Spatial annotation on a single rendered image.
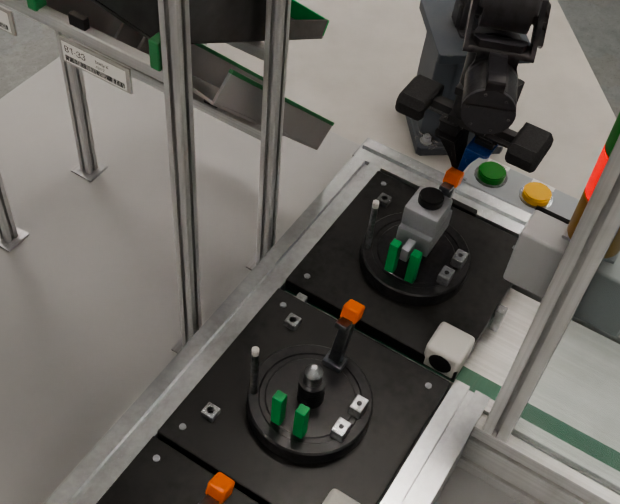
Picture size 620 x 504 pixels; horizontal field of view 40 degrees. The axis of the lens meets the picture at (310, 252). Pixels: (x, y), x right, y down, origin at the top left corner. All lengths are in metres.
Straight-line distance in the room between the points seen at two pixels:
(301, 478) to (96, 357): 0.35
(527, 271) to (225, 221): 0.57
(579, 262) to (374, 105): 0.78
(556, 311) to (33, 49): 2.45
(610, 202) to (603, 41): 2.66
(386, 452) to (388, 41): 0.90
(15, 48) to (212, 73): 1.95
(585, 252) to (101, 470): 0.54
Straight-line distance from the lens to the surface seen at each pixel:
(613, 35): 3.42
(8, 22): 0.95
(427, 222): 1.02
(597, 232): 0.75
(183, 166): 0.88
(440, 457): 0.99
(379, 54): 1.61
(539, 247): 0.82
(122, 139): 1.42
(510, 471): 1.05
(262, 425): 0.94
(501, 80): 0.91
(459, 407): 1.03
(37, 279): 1.25
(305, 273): 1.09
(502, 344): 1.14
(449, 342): 1.03
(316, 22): 1.05
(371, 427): 0.98
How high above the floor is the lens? 1.82
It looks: 50 degrees down
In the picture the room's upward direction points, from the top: 7 degrees clockwise
